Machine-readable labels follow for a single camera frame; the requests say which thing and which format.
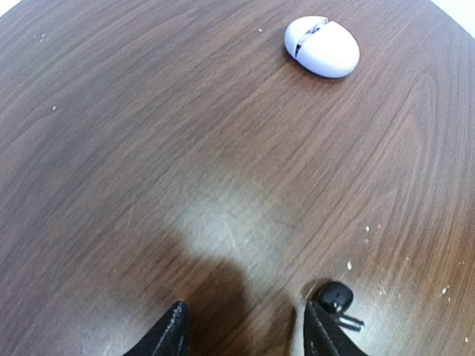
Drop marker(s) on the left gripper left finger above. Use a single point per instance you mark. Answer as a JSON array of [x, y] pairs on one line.
[[169, 336]]

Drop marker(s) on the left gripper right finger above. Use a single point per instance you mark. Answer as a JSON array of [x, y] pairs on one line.
[[323, 337]]

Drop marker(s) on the black earbud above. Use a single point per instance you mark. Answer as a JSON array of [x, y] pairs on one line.
[[335, 298]]

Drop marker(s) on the lilac earbud charging case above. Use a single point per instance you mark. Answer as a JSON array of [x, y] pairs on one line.
[[322, 46]]

